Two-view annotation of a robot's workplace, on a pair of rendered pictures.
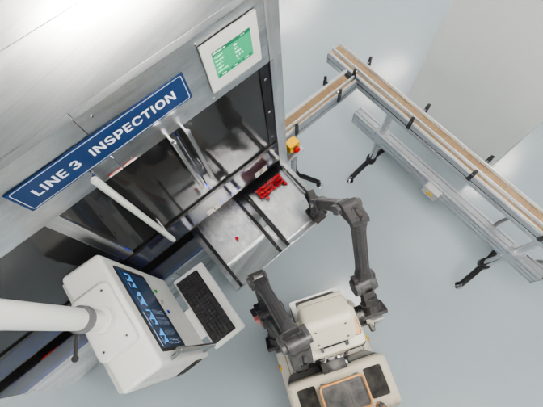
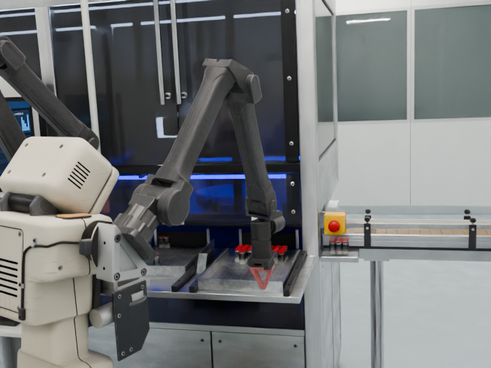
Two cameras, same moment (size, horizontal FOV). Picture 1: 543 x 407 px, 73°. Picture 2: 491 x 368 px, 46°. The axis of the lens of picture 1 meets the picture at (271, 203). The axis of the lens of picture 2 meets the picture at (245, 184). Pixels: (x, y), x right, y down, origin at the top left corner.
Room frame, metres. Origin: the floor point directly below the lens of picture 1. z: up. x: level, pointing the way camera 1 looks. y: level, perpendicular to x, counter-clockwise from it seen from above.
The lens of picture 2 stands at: (-0.62, -1.30, 1.47)
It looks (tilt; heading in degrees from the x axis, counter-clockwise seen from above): 9 degrees down; 43
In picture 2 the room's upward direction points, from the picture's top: 3 degrees counter-clockwise
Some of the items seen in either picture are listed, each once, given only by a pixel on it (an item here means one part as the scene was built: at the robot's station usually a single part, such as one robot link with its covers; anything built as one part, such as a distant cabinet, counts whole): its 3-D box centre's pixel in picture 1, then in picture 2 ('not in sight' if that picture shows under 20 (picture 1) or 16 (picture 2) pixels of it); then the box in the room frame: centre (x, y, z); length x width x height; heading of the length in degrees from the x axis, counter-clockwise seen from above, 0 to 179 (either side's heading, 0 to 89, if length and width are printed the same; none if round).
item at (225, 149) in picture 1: (234, 135); (234, 79); (0.84, 0.10, 1.51); 0.43 x 0.01 x 0.59; 120
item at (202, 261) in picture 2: (268, 228); (197, 268); (0.57, 0.04, 0.91); 0.14 x 0.03 x 0.06; 30
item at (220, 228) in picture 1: (227, 227); (166, 255); (0.63, 0.27, 0.90); 0.34 x 0.26 x 0.04; 30
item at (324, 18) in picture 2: not in sight; (325, 77); (1.39, 0.11, 1.51); 0.85 x 0.01 x 0.59; 30
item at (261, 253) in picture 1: (258, 219); (206, 270); (0.65, 0.09, 0.87); 0.70 x 0.48 x 0.02; 120
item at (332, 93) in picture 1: (310, 107); (417, 234); (1.29, -0.36, 0.92); 0.69 x 0.16 x 0.16; 120
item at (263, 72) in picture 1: (271, 123); (290, 109); (0.93, -0.07, 1.40); 0.04 x 0.01 x 0.80; 120
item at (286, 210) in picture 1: (284, 203); (252, 268); (0.70, -0.08, 0.90); 0.34 x 0.26 x 0.04; 29
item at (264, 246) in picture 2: (316, 211); (261, 250); (0.58, -0.23, 1.01); 0.10 x 0.07 x 0.07; 29
